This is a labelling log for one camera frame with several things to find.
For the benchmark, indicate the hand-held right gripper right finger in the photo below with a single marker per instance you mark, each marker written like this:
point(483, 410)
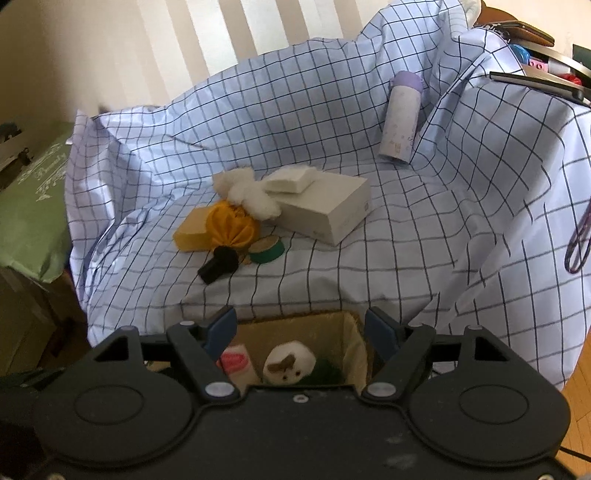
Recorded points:
point(379, 330)

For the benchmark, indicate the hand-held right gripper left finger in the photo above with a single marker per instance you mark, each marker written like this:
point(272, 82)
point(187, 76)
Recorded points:
point(224, 328)

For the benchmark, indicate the woven storage basket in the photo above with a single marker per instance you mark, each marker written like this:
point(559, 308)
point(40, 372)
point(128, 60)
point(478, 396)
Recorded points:
point(337, 341)

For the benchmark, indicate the black foam cylinder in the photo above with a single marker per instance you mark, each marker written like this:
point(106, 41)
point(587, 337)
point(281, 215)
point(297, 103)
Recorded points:
point(217, 265)

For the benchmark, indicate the white plush toy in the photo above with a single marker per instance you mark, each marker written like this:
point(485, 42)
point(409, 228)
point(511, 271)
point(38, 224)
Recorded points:
point(256, 203)

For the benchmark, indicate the white cotton pad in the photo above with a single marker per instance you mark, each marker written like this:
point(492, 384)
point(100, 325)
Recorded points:
point(288, 180)

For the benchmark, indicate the pink and white soft item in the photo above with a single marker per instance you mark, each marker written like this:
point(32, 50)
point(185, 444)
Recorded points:
point(238, 364)

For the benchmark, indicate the dark green soft item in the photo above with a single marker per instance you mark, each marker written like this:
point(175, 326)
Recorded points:
point(325, 371)

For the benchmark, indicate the round white plush with brown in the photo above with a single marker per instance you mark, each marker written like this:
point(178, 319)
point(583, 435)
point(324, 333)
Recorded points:
point(295, 357)

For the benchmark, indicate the green tape roll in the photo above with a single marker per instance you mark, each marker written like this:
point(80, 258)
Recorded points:
point(272, 254)

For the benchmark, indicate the yellow box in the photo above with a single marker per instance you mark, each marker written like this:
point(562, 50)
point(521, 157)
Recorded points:
point(191, 230)

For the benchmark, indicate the blue checked blanket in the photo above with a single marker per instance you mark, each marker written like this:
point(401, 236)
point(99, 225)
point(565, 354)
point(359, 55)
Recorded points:
point(415, 230)

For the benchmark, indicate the large white box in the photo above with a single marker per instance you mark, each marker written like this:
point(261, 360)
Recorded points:
point(332, 207)

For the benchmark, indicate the cardboard box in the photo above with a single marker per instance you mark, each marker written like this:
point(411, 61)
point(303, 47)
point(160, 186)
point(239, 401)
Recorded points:
point(27, 314)

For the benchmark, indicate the purple scissors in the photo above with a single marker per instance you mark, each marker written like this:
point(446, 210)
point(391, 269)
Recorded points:
point(575, 258)

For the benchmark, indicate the white bottle with purple cap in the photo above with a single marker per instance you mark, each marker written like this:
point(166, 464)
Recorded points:
point(401, 120)

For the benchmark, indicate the green printed cushion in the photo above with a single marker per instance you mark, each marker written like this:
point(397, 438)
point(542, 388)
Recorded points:
point(27, 221)

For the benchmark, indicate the blue round item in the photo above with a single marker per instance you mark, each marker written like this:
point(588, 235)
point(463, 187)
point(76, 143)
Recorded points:
point(519, 54)

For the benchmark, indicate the pink toy block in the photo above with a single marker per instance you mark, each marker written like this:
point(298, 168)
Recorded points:
point(538, 64)

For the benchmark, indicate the red item on shelf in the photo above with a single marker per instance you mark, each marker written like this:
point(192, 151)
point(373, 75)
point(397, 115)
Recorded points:
point(570, 74)

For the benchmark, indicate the brown wallet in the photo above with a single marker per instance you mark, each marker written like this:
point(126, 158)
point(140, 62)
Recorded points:
point(531, 34)

